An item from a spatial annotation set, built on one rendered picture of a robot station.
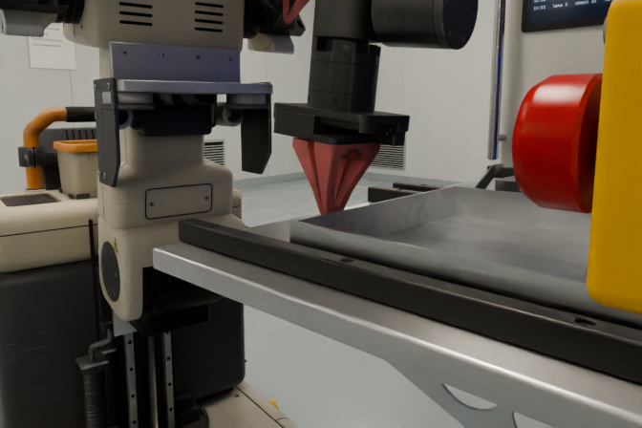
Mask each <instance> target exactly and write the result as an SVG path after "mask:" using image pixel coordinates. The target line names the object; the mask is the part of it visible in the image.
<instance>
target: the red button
mask: <svg viewBox="0 0 642 428"><path fill-rule="evenodd" d="M602 77H603V74H602V73H601V74H576V75H552V76H550V77H548V78H546V79H544V80H543V81H541V82H539V83H538V84H536V85H534V86H533V87H532V88H531V89H530V90H529V91H528V92H527V94H526V95H525V97H524V99H523V102H522V104H521V107H520V109H519V113H518V115H517V118H516V122H515V125H514V130H513V135H512V160H513V168H514V174H515V178H516V182H517V185H518V186H519V188H520V190H521V192H522V193H523V194H524V195H525V196H526V197H528V198H529V199H530V200H531V201H532V202H534V203H535V204H537V205H538V206H539V207H542V208H549V209H557V210H565V211H572V212H580V213H587V214H588V213H591V212H592V201H593V188H594V176H595V163H596V151H597V139H598V126H599V115H600V102H601V90H602Z"/></svg>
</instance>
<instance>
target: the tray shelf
mask: <svg viewBox="0 0 642 428"><path fill-rule="evenodd" d="M319 214H320V213H316V214H311V215H308V216H303V217H298V218H293V219H289V220H284V221H280V222H275V223H271V224H266V225H257V226H254V227H249V228H244V229H240V230H243V231H247V232H251V233H255V234H259V235H262V236H266V237H269V238H273V239H277V240H281V241H285V242H289V221H292V220H297V219H302V218H306V217H310V216H315V215H319ZM153 267H154V268H155V269H157V270H160V271H162V272H165V273H167V274H170V275H172V276H175V277H177V278H180V279H182V280H184V281H186V282H189V283H191V284H194V285H196V286H199V287H201V288H204V289H208V290H211V291H213V292H216V293H218V294H221V295H222V296H225V297H227V298H230V299H232V300H235V301H237V302H240V303H242V304H245V305H247V306H250V307H252V308H254V309H256V310H260V311H263V312H265V313H268V314H270V315H273V316H275V317H278V318H280V319H283V320H285V321H288V322H290V323H292V324H295V325H297V326H300V327H302V328H305V329H307V330H310V331H312V332H316V333H319V334H321V335H324V336H326V337H328V338H330V339H333V340H335V341H338V342H340V343H343V344H345V345H348V346H350V347H353V348H355V349H358V350H360V351H362V352H364V353H368V354H371V355H374V356H376V357H379V358H381V359H384V360H386V361H389V362H391V363H394V364H396V365H398V366H400V367H403V368H405V369H408V370H410V371H413V372H415V373H418V374H420V375H424V376H427V377H429V378H432V379H434V380H436V381H438V382H441V383H443V384H446V385H448V386H451V387H453V388H456V389H459V390H461V391H464V392H466V393H468V394H470V395H473V396H477V397H479V398H482V399H484V400H487V401H489V402H492V403H494V404H497V405H499V406H502V407H504V408H506V409H508V410H511V411H513V412H516V413H518V414H521V415H523V416H526V417H530V418H532V419H535V420H537V421H540V422H542V423H544V424H547V425H549V426H552V427H554V428H642V384H640V383H637V382H633V381H630V380H627V379H625V378H622V377H618V376H615V375H612V374H606V373H603V372H600V371H597V370H594V369H591V368H588V367H585V366H582V365H579V364H575V363H572V362H569V361H566V360H563V359H560V358H557V357H554V356H551V355H547V354H544V353H539V352H535V351H532V350H530V349H527V348H524V347H520V346H517V345H514V344H511V343H507V342H504V341H502V340H499V339H496V338H492V337H489V336H486V335H483V334H479V333H476V332H471V331H469V330H465V329H462V328H459V327H456V326H452V325H449V324H446V323H443V322H440V321H437V320H434V319H431V318H428V317H425V316H421V315H418V314H415V313H412V312H408V311H406V310H401V309H398V308H394V307H391V306H388V305H385V304H381V303H378V302H376V301H373V300H370V299H366V298H363V297H360V296H357V295H353V294H350V293H347V292H345V291H342V290H338V289H333V288H330V287H326V286H323V285H320V284H317V283H314V282H311V281H308V280H305V279H302V278H298V277H295V276H292V275H289V274H286V273H283V272H280V271H277V270H274V269H271V268H267V267H262V266H259V265H255V264H252V263H250V262H247V261H244V260H240V259H237V258H234V257H231V256H227V255H224V254H222V253H219V252H216V251H212V250H209V249H206V248H203V247H199V246H194V245H191V244H189V243H185V242H180V243H175V244H171V245H166V246H158V247H155V248H154V249H153Z"/></svg>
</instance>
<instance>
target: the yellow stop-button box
mask: <svg viewBox="0 0 642 428"><path fill-rule="evenodd" d="M603 40H604V44H605V52H604V65H603V77H602V90H601V102H600V115H599V126H598V139H597V151H596V163H595V176H594V188H593V201H592V212H591V225H590V237H589V250H588V257H587V260H586V263H585V278H586V280H587V288H588V295H589V296H590V297H591V298H592V300H593V301H595V302H597V303H599V304H601V305H603V306H605V307H609V308H613V309H617V310H624V311H628V312H633V313H637V314H641V315H642V0H613V1H612V2H611V4H610V8H609V11H608V15H607V16H606V18H605V21H604V26H603Z"/></svg>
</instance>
